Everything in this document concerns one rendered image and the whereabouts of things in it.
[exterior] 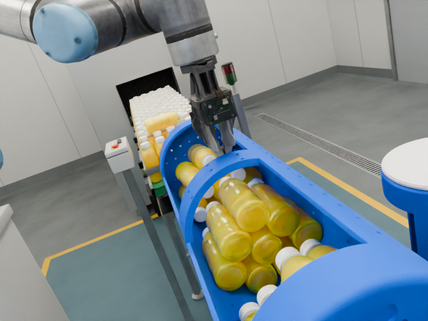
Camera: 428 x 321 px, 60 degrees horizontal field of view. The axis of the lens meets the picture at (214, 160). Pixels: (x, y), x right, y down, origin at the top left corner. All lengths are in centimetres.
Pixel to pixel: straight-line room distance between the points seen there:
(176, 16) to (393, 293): 52
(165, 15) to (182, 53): 7
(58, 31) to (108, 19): 9
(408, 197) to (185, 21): 63
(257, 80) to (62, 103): 297
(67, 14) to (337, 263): 50
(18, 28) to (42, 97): 505
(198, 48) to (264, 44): 543
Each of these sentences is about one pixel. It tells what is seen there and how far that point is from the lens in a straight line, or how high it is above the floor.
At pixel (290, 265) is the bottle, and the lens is 53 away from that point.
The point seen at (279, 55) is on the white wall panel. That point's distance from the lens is 621.
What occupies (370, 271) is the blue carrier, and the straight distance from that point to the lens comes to 41.
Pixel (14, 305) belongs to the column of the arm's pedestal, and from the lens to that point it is 139.
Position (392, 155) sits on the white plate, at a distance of 108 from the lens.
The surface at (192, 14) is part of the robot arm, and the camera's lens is 68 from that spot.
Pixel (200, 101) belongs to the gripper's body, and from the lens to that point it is 68.
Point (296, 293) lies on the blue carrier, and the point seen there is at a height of 123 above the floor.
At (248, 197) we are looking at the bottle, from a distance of 71.
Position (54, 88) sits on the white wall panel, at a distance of 573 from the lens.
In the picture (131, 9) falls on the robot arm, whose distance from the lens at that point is 73.
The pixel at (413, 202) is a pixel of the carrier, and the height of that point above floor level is 99.
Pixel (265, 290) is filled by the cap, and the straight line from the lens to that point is 59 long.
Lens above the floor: 150
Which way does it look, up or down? 21 degrees down
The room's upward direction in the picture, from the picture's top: 18 degrees counter-clockwise
